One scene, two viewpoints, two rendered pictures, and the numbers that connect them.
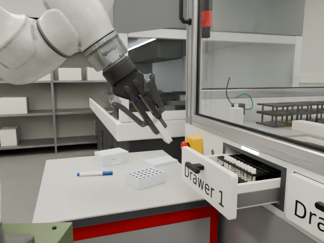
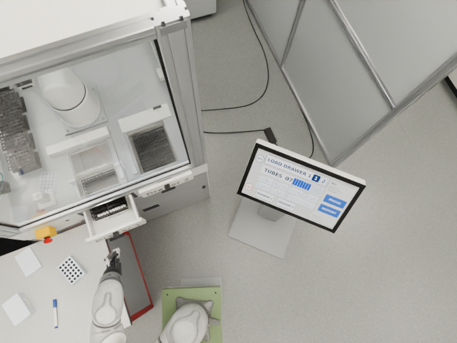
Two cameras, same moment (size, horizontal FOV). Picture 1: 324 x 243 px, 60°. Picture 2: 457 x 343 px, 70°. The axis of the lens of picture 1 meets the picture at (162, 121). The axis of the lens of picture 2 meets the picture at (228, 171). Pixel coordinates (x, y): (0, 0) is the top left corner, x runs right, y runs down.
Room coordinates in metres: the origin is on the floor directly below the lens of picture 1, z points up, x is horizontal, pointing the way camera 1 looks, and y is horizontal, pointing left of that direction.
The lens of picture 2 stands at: (0.24, 0.07, 2.56)
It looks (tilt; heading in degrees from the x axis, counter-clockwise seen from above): 74 degrees down; 261
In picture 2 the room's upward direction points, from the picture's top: 6 degrees clockwise
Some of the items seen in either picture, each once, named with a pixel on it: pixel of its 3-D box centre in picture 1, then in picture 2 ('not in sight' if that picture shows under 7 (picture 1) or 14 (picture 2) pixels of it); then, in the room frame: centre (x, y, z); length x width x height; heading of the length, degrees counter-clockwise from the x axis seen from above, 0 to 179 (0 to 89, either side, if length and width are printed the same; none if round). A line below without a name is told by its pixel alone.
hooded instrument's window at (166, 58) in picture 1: (164, 78); not in sight; (2.52, -0.02, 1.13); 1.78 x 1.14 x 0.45; 19
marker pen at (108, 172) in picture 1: (95, 173); (55, 313); (1.07, 0.27, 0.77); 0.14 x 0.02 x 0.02; 98
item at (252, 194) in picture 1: (266, 172); (105, 193); (0.81, -0.32, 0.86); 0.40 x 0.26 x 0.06; 109
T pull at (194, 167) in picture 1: (195, 167); (116, 235); (0.73, -0.09, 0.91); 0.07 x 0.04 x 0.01; 19
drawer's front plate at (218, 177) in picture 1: (204, 177); (116, 231); (0.74, -0.12, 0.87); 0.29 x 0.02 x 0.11; 19
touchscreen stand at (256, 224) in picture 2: not in sight; (277, 206); (-0.16, -0.25, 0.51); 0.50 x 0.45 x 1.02; 64
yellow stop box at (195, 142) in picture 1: (193, 145); (45, 233); (1.09, -0.12, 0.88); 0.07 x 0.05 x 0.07; 19
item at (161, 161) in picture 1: (160, 161); (28, 261); (1.22, 0.00, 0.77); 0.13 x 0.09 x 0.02; 125
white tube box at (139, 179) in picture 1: (145, 177); (71, 270); (0.99, 0.06, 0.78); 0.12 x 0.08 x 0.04; 131
